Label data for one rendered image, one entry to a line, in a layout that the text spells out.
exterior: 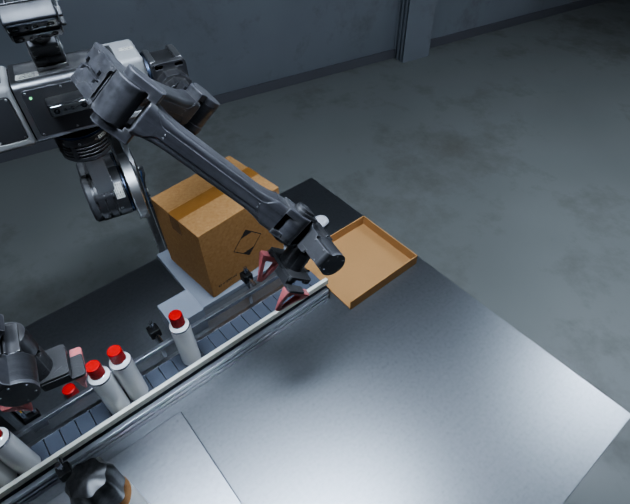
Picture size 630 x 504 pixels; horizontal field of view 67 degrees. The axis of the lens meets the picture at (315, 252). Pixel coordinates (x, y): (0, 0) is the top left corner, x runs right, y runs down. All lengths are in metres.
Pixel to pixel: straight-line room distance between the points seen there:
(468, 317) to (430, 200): 1.75
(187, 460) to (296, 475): 0.26
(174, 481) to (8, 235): 2.49
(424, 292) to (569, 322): 1.33
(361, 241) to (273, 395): 0.64
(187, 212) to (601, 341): 2.11
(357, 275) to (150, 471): 0.82
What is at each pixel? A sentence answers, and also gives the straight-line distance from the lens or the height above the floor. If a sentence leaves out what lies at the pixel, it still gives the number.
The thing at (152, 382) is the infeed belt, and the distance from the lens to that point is 1.38.
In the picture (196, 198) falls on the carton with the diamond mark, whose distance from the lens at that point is 1.46.
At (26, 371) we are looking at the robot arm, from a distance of 0.84.
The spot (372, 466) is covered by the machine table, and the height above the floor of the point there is 0.83.
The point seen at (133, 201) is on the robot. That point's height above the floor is 1.13.
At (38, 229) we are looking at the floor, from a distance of 3.43.
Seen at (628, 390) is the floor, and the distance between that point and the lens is 2.67.
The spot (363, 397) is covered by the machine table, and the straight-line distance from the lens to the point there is 1.34.
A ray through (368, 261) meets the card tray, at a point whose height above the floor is 0.83.
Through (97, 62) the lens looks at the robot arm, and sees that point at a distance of 0.90.
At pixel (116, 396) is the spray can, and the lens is 1.29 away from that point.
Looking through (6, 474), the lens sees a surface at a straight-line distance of 1.36.
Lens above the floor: 2.03
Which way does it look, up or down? 47 degrees down
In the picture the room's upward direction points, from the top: 1 degrees counter-clockwise
